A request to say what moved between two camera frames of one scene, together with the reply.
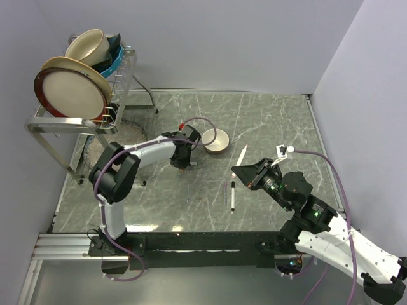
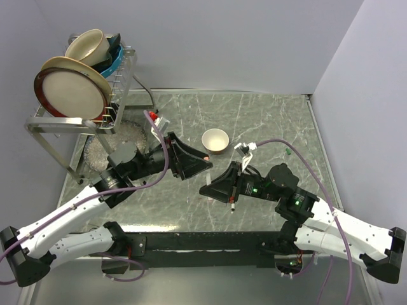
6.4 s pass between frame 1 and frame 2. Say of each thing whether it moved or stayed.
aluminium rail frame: stayed
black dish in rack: stayed
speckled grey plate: stayed
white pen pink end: moved
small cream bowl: stayed
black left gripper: moved
